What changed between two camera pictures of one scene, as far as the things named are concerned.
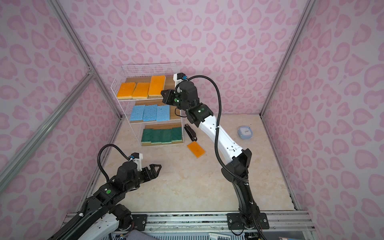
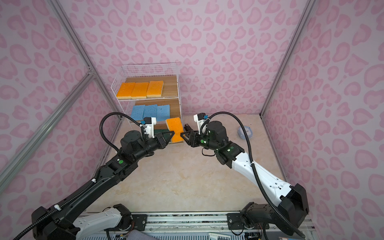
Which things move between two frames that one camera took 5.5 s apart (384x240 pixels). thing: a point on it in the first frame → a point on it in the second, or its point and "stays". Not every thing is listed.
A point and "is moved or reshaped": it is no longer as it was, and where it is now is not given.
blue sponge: x=163 y=113 stays
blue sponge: x=137 y=112 stays
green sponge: x=176 y=134 → x=156 y=131
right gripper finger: x=165 y=94 → x=191 y=141
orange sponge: x=141 y=91 stays
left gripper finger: x=152 y=168 → x=167 y=136
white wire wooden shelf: x=137 y=89 stays
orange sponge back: x=197 y=150 → x=174 y=124
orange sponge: x=126 y=90 stays
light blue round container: x=245 y=132 stays
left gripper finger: x=153 y=176 → x=163 y=146
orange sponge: x=157 y=85 is moved or reshaped
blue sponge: x=149 y=113 stays
